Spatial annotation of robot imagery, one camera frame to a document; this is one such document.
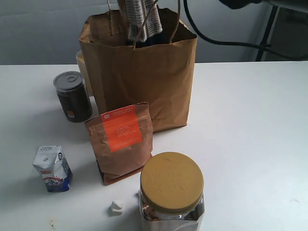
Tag clear jar with yellow lid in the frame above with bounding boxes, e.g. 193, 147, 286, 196
139, 152, 205, 231

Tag brown pouch with orange label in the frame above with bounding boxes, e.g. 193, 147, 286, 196
85, 103, 154, 185

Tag beige box behind bag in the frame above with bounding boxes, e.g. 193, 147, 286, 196
76, 51, 93, 97

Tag brown paper shopping bag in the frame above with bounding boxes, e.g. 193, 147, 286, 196
79, 8, 197, 132

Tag blue noodle packet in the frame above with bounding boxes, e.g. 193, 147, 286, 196
117, 0, 165, 48

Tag small crumpled white paper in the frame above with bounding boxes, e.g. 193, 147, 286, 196
110, 200, 124, 215

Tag small blue white milk carton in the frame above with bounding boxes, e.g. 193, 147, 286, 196
32, 145, 73, 193

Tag black stand pole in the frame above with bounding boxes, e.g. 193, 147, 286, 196
255, 4, 280, 62

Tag black cable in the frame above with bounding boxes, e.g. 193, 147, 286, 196
183, 0, 308, 60

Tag dark can with pull tab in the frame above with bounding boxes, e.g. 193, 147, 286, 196
53, 71, 92, 123

